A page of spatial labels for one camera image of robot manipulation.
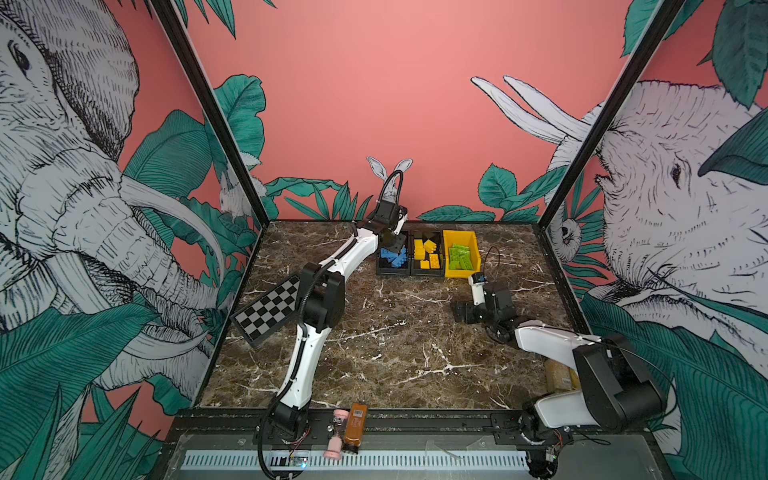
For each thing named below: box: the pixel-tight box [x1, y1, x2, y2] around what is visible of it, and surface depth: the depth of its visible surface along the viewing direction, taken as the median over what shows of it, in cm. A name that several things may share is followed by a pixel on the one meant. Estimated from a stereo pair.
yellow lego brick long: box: [414, 239, 426, 260], surface depth 112 cm
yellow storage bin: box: [443, 230, 481, 279], surface depth 106 cm
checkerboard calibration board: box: [230, 274, 301, 348], surface depth 90 cm
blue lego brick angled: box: [380, 245, 408, 268], surface depth 108 cm
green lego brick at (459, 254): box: [449, 243, 471, 263], surface depth 107 cm
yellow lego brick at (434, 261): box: [429, 253, 441, 269], surface depth 109 cm
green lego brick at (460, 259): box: [449, 249, 475, 271], surface depth 107 cm
